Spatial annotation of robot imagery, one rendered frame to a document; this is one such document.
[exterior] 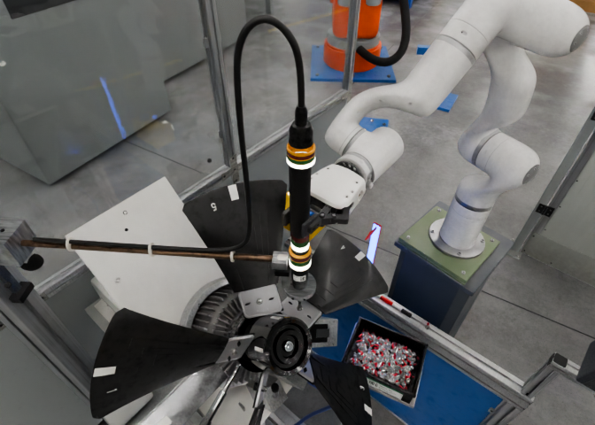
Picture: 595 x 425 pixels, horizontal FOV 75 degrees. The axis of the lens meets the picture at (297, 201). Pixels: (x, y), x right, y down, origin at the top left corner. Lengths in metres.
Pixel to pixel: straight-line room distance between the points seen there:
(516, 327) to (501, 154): 1.52
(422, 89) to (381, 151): 0.14
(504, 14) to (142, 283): 0.94
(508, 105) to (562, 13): 0.25
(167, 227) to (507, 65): 0.90
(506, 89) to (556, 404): 1.72
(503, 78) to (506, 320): 1.73
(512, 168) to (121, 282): 1.03
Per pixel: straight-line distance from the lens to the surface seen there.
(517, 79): 1.08
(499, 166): 1.20
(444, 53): 0.83
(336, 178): 0.74
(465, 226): 1.37
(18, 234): 0.97
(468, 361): 1.34
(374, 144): 0.81
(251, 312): 0.88
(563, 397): 2.47
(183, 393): 0.94
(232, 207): 0.83
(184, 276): 1.02
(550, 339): 2.61
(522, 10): 0.92
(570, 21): 0.97
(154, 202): 1.01
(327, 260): 1.02
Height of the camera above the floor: 1.98
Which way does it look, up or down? 43 degrees down
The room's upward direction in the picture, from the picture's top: straight up
